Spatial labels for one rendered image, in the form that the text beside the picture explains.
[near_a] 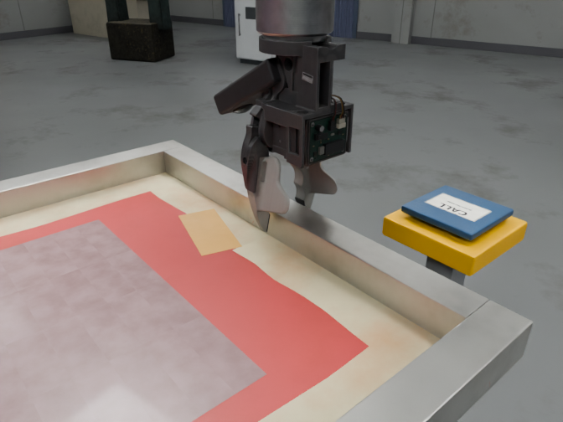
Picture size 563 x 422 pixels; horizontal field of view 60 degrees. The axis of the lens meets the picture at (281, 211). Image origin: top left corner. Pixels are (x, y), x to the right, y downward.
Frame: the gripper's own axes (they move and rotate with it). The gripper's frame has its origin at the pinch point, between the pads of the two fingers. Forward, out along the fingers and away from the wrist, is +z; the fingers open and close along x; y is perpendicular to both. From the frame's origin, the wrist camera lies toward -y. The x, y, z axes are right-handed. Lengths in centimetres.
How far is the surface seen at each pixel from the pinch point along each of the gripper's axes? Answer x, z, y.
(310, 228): -1.3, -0.8, 6.4
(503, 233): 20.3, 2.9, 17.8
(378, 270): -1.9, -0.7, 16.2
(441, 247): 12.6, 3.5, 14.2
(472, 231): 14.9, 1.2, 16.5
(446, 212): 16.7, 1.1, 11.8
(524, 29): 724, 63, -305
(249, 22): 366, 43, -495
